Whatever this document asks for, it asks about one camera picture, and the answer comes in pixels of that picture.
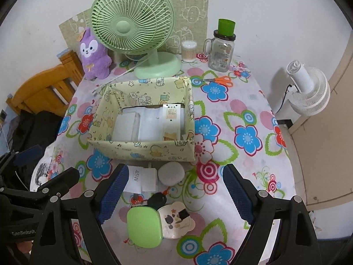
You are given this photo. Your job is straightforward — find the yellow printed storage box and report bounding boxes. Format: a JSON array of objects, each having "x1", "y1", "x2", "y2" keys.
[{"x1": 88, "y1": 76, "x2": 196, "y2": 163}]

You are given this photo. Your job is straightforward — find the green plastic cup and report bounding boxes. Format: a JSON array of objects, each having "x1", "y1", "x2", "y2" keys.
[{"x1": 217, "y1": 19, "x2": 236, "y2": 37}]

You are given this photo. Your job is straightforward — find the orange handled scissors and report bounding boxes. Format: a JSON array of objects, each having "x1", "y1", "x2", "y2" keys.
[{"x1": 192, "y1": 76, "x2": 233, "y2": 87}]

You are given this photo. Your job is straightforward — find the beige door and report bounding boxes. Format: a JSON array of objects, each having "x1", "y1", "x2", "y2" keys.
[{"x1": 287, "y1": 32, "x2": 353, "y2": 239}]

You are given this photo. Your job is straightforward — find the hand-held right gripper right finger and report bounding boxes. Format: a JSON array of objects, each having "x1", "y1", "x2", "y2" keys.
[{"x1": 223, "y1": 163, "x2": 319, "y2": 265}]

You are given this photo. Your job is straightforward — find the white bear shaped case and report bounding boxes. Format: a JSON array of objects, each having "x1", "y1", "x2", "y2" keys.
[{"x1": 157, "y1": 202, "x2": 195, "y2": 238}]

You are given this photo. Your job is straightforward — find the green rounded case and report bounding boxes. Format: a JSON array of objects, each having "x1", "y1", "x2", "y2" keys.
[{"x1": 126, "y1": 206, "x2": 163, "y2": 248}]

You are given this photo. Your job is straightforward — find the black fan cable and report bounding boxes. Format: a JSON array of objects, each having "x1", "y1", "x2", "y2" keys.
[{"x1": 276, "y1": 84, "x2": 293, "y2": 114}]

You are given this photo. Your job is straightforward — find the black clothing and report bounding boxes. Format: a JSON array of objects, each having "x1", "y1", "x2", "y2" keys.
[{"x1": 0, "y1": 110, "x2": 65, "y2": 191}]

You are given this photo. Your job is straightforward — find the grey oval case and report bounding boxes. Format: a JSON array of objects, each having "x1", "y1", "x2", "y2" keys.
[{"x1": 158, "y1": 162, "x2": 185, "y2": 185}]

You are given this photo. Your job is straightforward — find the glass jar mug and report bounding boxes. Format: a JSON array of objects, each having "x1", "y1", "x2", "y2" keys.
[{"x1": 204, "y1": 30, "x2": 237, "y2": 70}]

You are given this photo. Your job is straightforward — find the wooden chair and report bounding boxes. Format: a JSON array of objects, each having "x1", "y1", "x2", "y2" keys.
[{"x1": 6, "y1": 50, "x2": 84, "y2": 116}]

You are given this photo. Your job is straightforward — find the floral tablecloth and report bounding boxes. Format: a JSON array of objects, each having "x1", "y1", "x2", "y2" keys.
[{"x1": 30, "y1": 52, "x2": 293, "y2": 265}]

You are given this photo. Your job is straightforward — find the clear cotton swab container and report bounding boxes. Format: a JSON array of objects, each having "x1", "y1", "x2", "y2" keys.
[{"x1": 181, "y1": 41, "x2": 197, "y2": 62}]

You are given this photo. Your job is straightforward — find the white charger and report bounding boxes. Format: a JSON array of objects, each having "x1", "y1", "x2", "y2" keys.
[{"x1": 128, "y1": 163, "x2": 162, "y2": 194}]

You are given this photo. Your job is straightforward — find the green desk fan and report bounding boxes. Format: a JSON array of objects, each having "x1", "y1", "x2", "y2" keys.
[{"x1": 90, "y1": 0, "x2": 182, "y2": 80}]

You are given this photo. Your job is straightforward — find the black key fob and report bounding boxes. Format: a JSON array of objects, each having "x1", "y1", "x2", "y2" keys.
[{"x1": 147, "y1": 193, "x2": 167, "y2": 209}]

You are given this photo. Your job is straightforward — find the purple plush toy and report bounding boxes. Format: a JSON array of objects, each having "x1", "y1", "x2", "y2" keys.
[{"x1": 79, "y1": 28, "x2": 112, "y2": 80}]

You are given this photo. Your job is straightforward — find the printed cartoon packet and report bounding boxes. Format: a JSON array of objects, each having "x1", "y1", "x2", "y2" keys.
[{"x1": 162, "y1": 103, "x2": 186, "y2": 142}]

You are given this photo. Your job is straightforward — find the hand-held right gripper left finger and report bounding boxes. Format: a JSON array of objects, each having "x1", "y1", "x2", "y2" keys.
[{"x1": 29, "y1": 163, "x2": 130, "y2": 265}]

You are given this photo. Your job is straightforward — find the white fan cable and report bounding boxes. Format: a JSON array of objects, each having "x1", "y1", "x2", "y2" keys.
[{"x1": 94, "y1": 54, "x2": 151, "y2": 96}]

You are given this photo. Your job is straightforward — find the white circulator fan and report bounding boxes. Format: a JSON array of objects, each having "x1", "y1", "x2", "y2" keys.
[{"x1": 285, "y1": 60, "x2": 330, "y2": 114}]

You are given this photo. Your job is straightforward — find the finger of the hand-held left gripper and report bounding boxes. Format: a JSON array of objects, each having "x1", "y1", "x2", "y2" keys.
[
  {"x1": 0, "y1": 145, "x2": 43, "y2": 172},
  {"x1": 28, "y1": 167, "x2": 81, "y2": 203}
]

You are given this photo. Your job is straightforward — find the white printed bag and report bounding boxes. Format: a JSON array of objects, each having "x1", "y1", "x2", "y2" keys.
[{"x1": 30, "y1": 144, "x2": 60, "y2": 192}]

